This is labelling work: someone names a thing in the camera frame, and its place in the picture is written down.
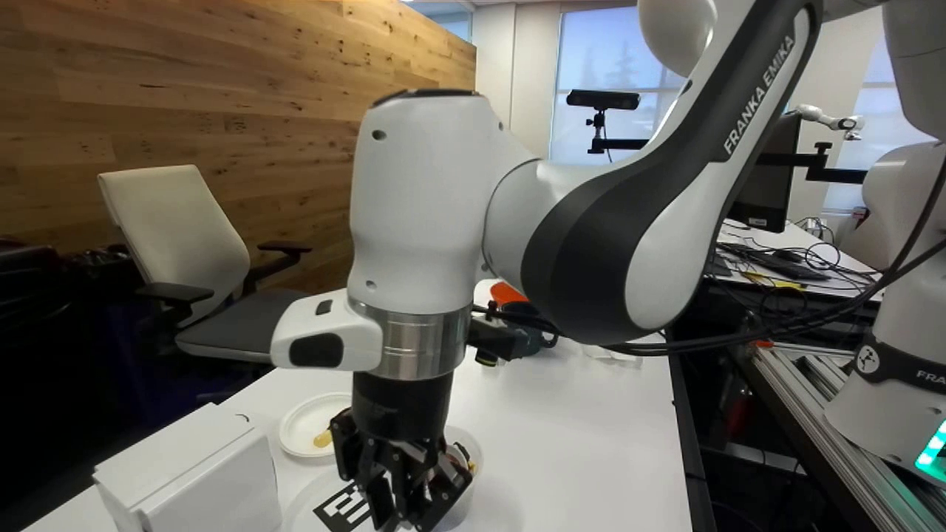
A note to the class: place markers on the cluttered white desk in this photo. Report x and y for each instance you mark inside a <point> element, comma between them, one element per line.
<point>786,254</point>

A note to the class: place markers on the clear lid with black tag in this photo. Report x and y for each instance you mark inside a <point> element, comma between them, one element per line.
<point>340,511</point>

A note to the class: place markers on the large office window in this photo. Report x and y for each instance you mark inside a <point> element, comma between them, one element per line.
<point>610,59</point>

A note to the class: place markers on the clear plastic bowl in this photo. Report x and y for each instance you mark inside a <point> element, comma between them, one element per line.
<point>471,461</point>

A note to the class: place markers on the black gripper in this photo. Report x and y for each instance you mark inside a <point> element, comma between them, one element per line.
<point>403,408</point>

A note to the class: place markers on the white chair grey seat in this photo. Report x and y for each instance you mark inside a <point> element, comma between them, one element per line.
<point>177,236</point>

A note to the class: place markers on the orange bowl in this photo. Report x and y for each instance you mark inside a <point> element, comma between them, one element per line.
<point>507,294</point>

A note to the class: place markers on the clear square container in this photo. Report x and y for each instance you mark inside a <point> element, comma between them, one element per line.
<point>187,474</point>

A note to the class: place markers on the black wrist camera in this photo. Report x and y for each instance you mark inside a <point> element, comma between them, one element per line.
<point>504,340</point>

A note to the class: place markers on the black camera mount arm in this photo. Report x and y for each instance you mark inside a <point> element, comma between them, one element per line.
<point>598,133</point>

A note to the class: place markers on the black monitor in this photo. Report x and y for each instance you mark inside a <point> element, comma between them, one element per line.
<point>768,177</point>

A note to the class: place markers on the black stereo camera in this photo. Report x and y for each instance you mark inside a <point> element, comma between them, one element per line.
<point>603,99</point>

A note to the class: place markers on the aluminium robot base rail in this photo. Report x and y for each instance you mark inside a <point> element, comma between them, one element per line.
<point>807,394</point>

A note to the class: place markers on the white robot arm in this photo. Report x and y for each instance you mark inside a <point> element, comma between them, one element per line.
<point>422,195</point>

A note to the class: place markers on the white round plate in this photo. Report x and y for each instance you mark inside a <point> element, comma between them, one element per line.
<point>298,430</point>

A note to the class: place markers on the brown and yellow toy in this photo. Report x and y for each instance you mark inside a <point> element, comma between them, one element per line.
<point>319,440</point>

